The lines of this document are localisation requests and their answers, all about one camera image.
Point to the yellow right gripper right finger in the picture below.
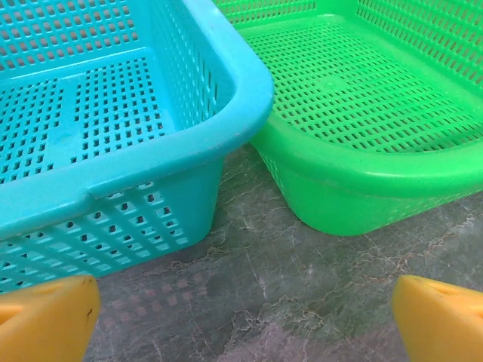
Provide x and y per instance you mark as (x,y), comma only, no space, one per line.
(441,328)

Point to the green perforated plastic basket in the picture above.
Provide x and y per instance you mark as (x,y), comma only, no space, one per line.
(339,181)

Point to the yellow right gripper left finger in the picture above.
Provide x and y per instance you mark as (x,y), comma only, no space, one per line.
(45,324)

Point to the teal perforated plastic basket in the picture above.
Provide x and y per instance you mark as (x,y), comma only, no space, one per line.
(226,124)

